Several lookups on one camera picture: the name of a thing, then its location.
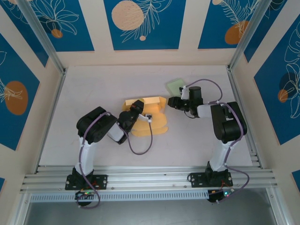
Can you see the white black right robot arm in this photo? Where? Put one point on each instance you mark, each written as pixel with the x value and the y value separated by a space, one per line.
pixel 220 157

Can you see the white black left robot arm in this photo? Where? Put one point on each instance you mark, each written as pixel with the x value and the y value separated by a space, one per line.
pixel 86 159

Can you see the small electronics board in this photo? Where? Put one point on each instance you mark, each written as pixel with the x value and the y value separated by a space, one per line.
pixel 218 195
pixel 84 194

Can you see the aluminium mounting rail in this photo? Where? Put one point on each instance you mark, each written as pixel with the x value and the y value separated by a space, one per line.
pixel 145 178

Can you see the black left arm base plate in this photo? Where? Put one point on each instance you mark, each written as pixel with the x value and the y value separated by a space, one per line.
pixel 103 181

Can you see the aluminium side rail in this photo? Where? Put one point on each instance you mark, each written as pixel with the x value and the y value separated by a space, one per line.
pixel 58 93
pixel 254 154

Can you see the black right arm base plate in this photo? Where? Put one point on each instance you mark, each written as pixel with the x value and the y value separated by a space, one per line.
pixel 197 180

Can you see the aluminium frame post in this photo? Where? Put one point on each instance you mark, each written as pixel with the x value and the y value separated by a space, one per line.
pixel 46 39
pixel 247 35

